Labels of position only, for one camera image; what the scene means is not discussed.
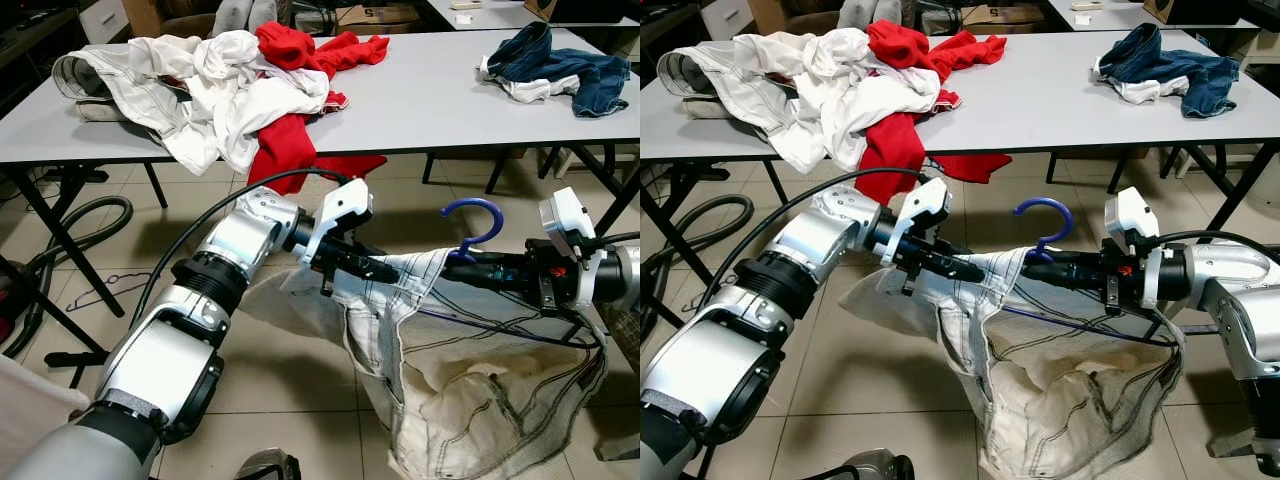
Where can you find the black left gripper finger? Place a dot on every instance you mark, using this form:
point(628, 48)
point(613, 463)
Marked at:
point(378, 262)
point(960, 262)
point(372, 275)
point(955, 275)

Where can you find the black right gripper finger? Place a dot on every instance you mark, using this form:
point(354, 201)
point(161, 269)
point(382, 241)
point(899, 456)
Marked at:
point(1060, 261)
point(490, 261)
point(490, 279)
point(1060, 279)

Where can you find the blue plastic hanger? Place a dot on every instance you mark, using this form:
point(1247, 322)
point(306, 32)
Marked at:
point(498, 222)
point(1070, 222)

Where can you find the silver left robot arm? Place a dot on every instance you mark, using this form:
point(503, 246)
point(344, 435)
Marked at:
point(160, 370)
point(720, 380)

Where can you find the dark thin hanger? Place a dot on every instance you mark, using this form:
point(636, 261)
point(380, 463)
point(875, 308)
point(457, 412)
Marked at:
point(110, 290)

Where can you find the grey table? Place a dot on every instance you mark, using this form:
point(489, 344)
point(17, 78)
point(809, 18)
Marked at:
point(1110, 15)
point(420, 100)
point(1040, 100)
point(500, 15)

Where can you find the white crumpled shirt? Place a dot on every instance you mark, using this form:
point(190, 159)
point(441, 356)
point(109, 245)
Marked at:
point(230, 110)
point(840, 110)

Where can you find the blue denim jeans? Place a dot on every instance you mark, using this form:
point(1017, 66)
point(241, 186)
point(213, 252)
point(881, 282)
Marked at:
point(1200, 85)
point(590, 85)

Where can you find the grey robot foot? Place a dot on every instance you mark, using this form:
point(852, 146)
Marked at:
point(870, 468)
point(268, 468)

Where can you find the cardboard box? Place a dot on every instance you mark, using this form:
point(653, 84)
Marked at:
point(380, 18)
point(1000, 18)

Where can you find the grey pillow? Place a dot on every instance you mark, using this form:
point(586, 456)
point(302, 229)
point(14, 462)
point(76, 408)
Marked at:
point(264, 12)
point(232, 12)
point(856, 10)
point(888, 10)

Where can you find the black speaker with wooden front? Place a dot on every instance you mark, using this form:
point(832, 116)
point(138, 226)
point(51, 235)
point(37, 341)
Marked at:
point(1160, 8)
point(540, 8)

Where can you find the white remote control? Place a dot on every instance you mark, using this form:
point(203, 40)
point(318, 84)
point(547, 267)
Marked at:
point(1086, 4)
point(466, 4)

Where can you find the brown armchair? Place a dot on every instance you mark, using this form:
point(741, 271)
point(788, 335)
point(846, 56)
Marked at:
point(185, 15)
point(800, 15)

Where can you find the white drawer cabinet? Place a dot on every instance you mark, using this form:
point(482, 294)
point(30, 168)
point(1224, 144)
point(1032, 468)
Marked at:
point(728, 18)
point(105, 20)

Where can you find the white cloth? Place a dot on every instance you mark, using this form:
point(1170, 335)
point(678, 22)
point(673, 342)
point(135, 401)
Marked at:
point(30, 410)

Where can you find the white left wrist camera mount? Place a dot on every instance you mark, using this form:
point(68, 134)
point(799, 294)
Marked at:
point(340, 205)
point(920, 205)

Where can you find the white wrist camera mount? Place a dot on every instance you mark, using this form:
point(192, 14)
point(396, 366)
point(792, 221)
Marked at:
point(565, 210)
point(1130, 210)
point(920, 205)
point(340, 205)

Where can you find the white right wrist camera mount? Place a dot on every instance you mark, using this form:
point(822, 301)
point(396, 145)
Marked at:
point(1130, 210)
point(565, 210)

